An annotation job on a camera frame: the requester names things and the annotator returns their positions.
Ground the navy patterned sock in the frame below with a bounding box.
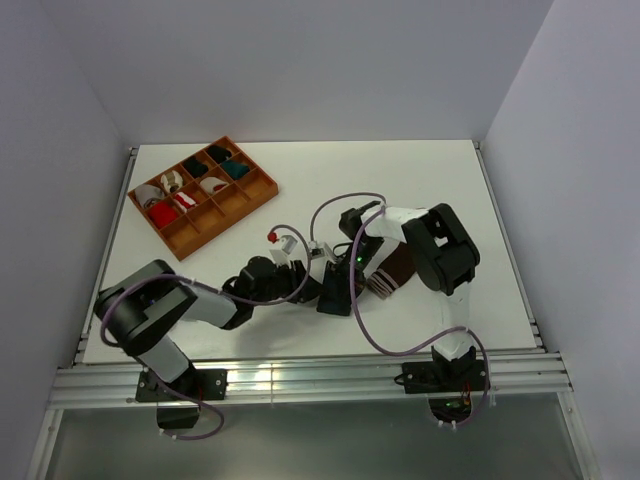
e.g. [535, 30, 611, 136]
[298, 261, 351, 317]

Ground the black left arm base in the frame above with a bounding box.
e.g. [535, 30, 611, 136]
[135, 368, 227, 433]

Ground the grey rolled sock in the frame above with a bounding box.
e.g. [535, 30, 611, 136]
[134, 184, 164, 209]

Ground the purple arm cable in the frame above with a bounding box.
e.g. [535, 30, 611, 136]
[99, 224, 312, 442]
[308, 191, 492, 431]

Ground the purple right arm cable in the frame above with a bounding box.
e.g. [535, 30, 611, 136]
[308, 191, 492, 431]

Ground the white red rolled sock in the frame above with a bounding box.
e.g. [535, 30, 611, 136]
[200, 176, 229, 195]

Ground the orange wooden divided tray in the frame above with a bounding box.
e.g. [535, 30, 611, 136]
[128, 136, 279, 261]

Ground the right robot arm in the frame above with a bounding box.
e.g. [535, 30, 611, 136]
[317, 200, 485, 390]

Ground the teal rolled sock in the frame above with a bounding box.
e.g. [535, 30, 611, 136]
[220, 160, 250, 181]

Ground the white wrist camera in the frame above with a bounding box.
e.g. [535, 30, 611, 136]
[309, 241, 326, 260]
[270, 235, 298, 265]

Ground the red white striped sock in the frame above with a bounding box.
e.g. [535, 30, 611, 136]
[172, 192, 198, 213]

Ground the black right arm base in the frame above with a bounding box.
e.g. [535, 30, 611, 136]
[394, 360, 490, 425]

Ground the aluminium frame rail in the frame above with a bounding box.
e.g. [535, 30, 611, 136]
[47, 352, 573, 410]

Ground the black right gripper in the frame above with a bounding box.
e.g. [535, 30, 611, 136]
[327, 236, 385, 311]

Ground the white beige rolled sock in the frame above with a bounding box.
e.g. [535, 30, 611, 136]
[160, 170, 184, 194]

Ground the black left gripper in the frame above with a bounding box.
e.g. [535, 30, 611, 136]
[251, 258, 326, 307]

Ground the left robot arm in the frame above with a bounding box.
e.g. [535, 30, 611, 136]
[94, 256, 321, 399]

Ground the black rolled sock with white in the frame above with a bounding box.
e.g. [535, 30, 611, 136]
[206, 145, 233, 164]

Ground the brown striped sock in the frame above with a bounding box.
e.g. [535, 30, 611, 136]
[367, 243, 416, 299]

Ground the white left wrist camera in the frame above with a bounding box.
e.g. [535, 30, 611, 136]
[270, 235, 298, 265]

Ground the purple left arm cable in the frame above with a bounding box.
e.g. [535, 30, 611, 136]
[99, 224, 312, 442]

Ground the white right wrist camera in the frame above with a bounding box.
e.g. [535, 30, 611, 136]
[309, 241, 326, 260]

